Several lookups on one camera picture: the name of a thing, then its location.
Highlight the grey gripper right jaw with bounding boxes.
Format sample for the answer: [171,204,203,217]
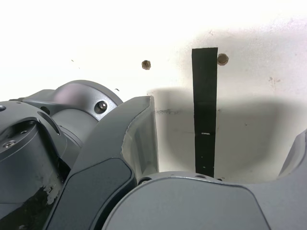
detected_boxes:
[102,128,307,230]

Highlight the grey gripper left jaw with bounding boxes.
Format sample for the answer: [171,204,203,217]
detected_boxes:
[45,95,161,230]

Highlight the black tape strip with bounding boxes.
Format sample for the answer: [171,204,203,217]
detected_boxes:
[191,47,219,179]

